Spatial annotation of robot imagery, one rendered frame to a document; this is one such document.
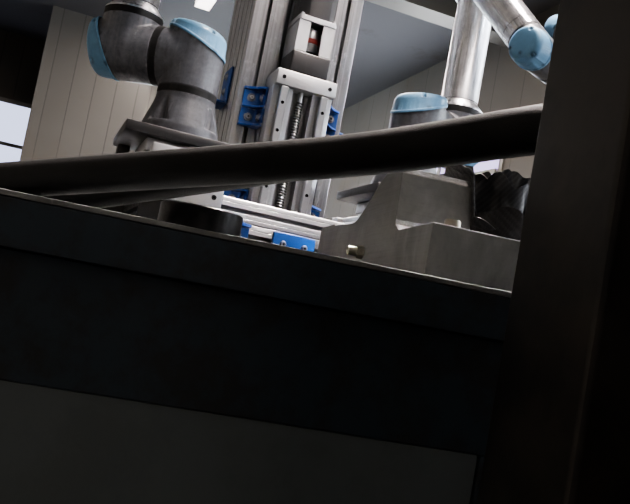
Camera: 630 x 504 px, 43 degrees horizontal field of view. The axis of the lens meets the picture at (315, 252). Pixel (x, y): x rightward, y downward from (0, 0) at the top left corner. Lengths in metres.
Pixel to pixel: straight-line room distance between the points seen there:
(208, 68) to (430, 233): 0.90
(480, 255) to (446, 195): 0.14
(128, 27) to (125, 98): 6.34
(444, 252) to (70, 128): 7.21
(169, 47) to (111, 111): 6.35
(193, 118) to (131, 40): 0.20
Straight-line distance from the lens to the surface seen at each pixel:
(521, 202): 0.93
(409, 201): 0.86
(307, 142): 0.56
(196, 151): 0.60
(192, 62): 1.56
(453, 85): 1.86
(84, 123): 7.87
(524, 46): 1.61
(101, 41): 1.62
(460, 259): 0.75
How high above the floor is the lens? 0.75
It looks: 5 degrees up
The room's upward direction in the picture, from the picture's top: 11 degrees clockwise
